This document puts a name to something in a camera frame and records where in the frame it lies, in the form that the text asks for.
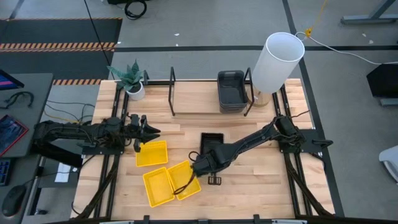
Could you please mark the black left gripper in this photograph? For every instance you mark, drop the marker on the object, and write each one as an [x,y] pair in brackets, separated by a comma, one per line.
[133,129]

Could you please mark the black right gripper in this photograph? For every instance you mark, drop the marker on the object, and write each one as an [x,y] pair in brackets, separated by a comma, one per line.
[203,166]

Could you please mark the yellow slotted plastic basket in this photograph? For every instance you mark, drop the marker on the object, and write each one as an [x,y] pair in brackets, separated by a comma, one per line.
[158,186]
[152,154]
[178,172]

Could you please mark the black slotted plastic basket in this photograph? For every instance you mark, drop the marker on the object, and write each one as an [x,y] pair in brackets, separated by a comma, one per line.
[211,140]

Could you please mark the smoke grey plastic bin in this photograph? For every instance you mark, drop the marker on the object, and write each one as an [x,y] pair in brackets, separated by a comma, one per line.
[231,90]
[233,110]

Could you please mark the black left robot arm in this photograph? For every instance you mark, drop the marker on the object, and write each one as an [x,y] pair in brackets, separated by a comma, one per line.
[71,132]

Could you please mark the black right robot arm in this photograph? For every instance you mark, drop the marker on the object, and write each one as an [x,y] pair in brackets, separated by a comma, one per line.
[248,140]

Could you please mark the white plant pot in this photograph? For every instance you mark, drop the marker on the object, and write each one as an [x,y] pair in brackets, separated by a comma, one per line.
[136,93]

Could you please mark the green spiky plant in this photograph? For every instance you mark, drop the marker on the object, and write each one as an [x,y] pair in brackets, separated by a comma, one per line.
[129,77]

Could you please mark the white paper sheet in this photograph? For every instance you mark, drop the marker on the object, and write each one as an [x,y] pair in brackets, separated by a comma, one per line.
[62,176]

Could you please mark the black hazard-striped floor mat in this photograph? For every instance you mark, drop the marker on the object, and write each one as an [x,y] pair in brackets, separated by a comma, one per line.
[62,62]

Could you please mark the wooden lamp base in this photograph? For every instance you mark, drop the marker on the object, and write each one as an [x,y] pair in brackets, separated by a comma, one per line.
[261,99]

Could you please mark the grey desk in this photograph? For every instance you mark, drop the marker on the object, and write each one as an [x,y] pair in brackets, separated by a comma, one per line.
[34,109]

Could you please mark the red-edged tablet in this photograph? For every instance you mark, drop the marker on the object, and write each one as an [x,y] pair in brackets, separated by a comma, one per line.
[11,132]

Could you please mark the white cylindrical lamp shade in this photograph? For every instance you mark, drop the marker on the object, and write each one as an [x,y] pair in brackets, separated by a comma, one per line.
[276,62]

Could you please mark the computer monitor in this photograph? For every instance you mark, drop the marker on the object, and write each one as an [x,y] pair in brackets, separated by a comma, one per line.
[9,82]

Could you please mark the black keyboard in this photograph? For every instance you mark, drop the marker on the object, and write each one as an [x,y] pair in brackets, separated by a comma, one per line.
[4,172]

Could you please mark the black computer mouse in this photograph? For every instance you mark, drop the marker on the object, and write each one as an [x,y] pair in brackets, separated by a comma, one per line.
[14,200]

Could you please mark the black box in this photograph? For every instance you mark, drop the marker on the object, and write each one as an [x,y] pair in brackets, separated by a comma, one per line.
[384,81]

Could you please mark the grey metal table leg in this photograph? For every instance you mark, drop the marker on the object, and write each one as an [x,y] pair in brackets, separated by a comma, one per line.
[367,19]

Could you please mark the black metal shelf bracket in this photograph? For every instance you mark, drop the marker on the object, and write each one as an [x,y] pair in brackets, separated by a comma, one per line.
[170,93]
[249,76]

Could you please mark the black aluminium rig frame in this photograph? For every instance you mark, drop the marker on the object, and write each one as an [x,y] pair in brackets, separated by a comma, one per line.
[157,82]

